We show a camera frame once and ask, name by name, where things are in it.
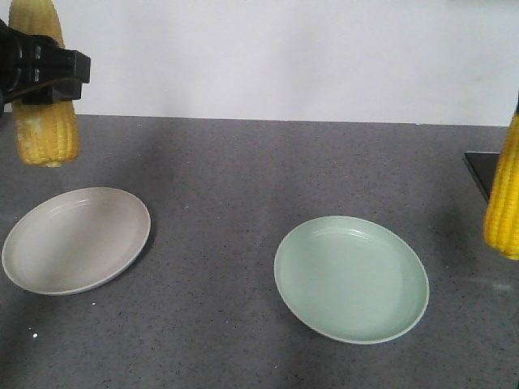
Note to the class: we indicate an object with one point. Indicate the black induction cooktop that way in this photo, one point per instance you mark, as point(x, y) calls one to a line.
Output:
point(482, 167)

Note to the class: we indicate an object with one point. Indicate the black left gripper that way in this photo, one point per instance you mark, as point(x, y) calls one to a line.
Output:
point(37, 71)

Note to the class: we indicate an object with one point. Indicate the pale yellow corn cob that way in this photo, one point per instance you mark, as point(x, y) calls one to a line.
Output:
point(46, 135)

